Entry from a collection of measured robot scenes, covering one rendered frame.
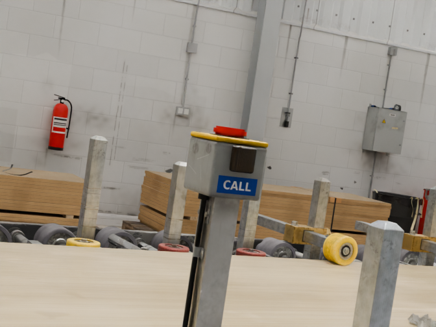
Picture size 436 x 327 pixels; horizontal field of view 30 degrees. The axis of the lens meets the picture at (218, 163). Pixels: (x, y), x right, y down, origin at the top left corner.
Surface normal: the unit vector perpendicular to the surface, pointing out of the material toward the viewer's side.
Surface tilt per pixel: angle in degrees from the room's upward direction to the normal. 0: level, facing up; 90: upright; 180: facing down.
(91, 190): 90
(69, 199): 90
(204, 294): 90
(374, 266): 90
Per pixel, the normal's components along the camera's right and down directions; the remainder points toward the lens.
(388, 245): 0.47, 0.11
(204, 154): -0.87, -0.11
